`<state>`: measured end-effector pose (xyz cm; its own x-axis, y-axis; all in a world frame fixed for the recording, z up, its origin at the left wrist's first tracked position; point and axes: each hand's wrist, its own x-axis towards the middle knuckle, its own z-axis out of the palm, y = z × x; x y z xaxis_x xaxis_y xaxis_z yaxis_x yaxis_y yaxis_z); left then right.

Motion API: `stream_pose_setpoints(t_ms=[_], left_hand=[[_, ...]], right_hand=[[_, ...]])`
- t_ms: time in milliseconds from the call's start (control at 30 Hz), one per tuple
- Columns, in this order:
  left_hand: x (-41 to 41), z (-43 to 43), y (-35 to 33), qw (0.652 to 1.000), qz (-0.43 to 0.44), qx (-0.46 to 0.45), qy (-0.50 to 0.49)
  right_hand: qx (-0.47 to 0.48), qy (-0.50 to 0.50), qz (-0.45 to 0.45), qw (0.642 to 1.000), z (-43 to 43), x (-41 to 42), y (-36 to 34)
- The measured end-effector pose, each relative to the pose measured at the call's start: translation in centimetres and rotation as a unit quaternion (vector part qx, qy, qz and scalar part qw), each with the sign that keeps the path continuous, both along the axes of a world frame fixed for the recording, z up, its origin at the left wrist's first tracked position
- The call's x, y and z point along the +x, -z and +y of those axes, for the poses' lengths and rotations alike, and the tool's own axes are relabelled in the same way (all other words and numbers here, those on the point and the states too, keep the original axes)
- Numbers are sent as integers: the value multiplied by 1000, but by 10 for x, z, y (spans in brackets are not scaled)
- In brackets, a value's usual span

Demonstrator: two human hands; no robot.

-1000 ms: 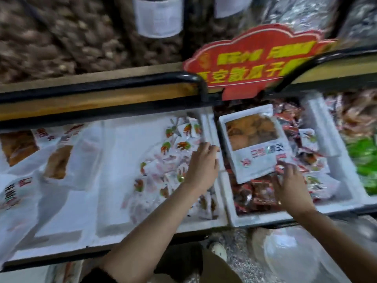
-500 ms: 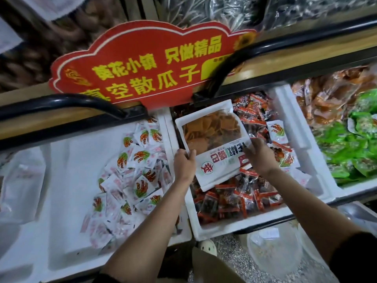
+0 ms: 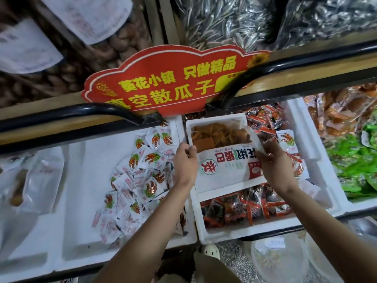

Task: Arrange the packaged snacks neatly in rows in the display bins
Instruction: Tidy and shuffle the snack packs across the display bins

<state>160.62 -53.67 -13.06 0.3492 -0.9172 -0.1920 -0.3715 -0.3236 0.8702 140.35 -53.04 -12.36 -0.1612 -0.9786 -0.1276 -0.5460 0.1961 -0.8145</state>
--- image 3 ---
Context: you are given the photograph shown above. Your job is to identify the person's right hand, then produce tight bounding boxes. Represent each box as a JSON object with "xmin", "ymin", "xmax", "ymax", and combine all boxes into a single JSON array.
[{"xmin": 254, "ymin": 138, "xmax": 300, "ymax": 198}]

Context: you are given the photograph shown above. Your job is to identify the person's left hand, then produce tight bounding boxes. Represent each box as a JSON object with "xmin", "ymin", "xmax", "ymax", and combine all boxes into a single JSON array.
[{"xmin": 172, "ymin": 142, "xmax": 200, "ymax": 189}]

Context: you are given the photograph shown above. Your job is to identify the white bag of orange crisps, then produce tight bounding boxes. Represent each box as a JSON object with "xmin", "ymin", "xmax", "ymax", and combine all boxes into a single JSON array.
[
  {"xmin": 185, "ymin": 113, "xmax": 267, "ymax": 195},
  {"xmin": 0, "ymin": 147, "xmax": 66, "ymax": 217}
]

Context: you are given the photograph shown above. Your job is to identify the pile of dark red packets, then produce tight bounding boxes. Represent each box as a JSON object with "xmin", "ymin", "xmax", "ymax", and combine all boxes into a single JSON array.
[{"xmin": 244, "ymin": 104, "xmax": 310, "ymax": 179}]

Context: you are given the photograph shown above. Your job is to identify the pile of green packets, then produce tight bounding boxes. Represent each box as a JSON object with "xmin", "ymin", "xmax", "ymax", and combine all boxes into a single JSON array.
[{"xmin": 327, "ymin": 121, "xmax": 377, "ymax": 201}]

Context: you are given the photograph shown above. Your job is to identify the pile of brown packets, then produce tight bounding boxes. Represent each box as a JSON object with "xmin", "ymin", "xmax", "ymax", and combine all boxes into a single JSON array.
[{"xmin": 305, "ymin": 84, "xmax": 377, "ymax": 139}]

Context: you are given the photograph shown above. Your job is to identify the person's right forearm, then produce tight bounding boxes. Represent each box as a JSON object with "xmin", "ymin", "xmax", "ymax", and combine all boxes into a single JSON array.
[{"xmin": 280, "ymin": 182, "xmax": 377, "ymax": 283}]

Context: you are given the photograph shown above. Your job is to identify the person's left forearm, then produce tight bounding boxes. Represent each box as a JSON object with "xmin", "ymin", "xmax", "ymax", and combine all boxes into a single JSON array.
[{"xmin": 94, "ymin": 180, "xmax": 198, "ymax": 283}]

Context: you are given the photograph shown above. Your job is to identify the person's right white shoe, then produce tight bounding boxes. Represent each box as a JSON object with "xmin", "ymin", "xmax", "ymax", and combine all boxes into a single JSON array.
[{"xmin": 201, "ymin": 243, "xmax": 221, "ymax": 261}]

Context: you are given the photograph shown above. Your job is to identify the person's beige trousers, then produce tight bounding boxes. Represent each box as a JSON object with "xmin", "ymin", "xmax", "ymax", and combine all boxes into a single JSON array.
[{"xmin": 156, "ymin": 252, "xmax": 248, "ymax": 283}]

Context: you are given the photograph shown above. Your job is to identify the red scalloped sign yellow lettering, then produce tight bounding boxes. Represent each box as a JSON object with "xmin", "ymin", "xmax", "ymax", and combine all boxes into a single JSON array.
[{"xmin": 81, "ymin": 45, "xmax": 272, "ymax": 118}]

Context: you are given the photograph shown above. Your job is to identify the clear rectangular plastic tub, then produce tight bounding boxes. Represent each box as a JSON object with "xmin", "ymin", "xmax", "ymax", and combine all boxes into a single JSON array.
[{"xmin": 303, "ymin": 247, "xmax": 342, "ymax": 283}]

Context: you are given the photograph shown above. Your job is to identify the white paper label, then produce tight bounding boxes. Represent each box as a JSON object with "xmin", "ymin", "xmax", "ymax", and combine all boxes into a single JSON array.
[
  {"xmin": 38, "ymin": 0, "xmax": 134, "ymax": 46},
  {"xmin": 0, "ymin": 17, "xmax": 64, "ymax": 75}
]

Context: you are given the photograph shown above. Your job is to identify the black metal guard rail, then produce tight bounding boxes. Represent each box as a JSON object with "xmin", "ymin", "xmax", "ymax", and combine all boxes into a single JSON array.
[
  {"xmin": 206, "ymin": 39, "xmax": 377, "ymax": 112},
  {"xmin": 0, "ymin": 102, "xmax": 165, "ymax": 156}
]

